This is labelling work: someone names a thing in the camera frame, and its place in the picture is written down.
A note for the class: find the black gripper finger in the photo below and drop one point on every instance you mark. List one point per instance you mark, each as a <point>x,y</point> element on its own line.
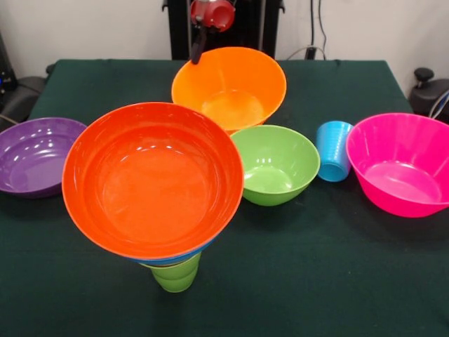
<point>197,49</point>

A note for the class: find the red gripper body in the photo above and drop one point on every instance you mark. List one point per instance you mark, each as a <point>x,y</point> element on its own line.
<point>214,14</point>

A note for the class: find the large yellow-orange bowl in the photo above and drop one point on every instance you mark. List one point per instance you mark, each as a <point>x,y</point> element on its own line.
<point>231,91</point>

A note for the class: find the wide red-orange bowl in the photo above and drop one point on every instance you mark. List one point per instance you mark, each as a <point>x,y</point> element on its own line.
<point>151,189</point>

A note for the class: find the large green bowl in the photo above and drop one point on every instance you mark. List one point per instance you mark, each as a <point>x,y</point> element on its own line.
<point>284,172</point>

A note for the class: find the blue cup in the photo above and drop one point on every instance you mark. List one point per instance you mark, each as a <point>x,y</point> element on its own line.
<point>333,154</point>

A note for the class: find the wide purple bowl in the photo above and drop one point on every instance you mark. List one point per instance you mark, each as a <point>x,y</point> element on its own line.
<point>31,165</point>

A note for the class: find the blue bowl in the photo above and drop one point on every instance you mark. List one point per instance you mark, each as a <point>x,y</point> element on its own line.
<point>168,261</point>

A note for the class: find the stack of green cups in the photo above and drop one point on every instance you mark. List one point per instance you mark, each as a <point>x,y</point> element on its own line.
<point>175,279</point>

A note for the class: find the large pink bowl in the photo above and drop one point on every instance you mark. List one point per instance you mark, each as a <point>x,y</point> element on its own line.
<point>400,175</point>

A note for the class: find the black equipment box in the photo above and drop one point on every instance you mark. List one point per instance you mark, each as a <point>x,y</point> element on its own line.
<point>6,66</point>

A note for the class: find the grey chair with black knob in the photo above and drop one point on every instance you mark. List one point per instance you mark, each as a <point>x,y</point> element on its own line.
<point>429,94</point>

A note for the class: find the dark green tablecloth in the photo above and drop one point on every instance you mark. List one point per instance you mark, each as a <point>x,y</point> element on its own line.
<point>280,281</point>

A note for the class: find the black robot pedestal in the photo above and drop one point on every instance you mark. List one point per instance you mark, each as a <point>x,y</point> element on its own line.
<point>252,24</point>

